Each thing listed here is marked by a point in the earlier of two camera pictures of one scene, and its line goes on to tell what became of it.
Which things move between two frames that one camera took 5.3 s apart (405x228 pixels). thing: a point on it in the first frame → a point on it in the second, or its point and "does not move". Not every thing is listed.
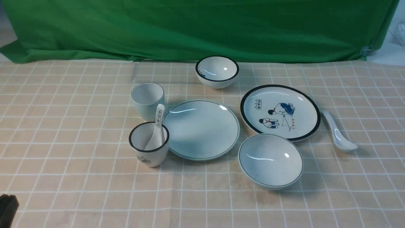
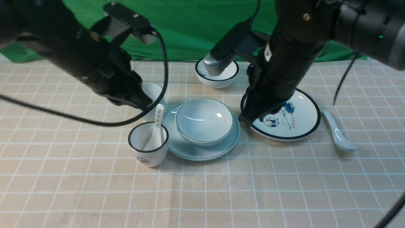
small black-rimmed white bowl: [217, 72] does not move
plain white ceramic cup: [146, 97] does not move
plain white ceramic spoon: [342, 142] does not move
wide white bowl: [271, 161] → [204, 122]
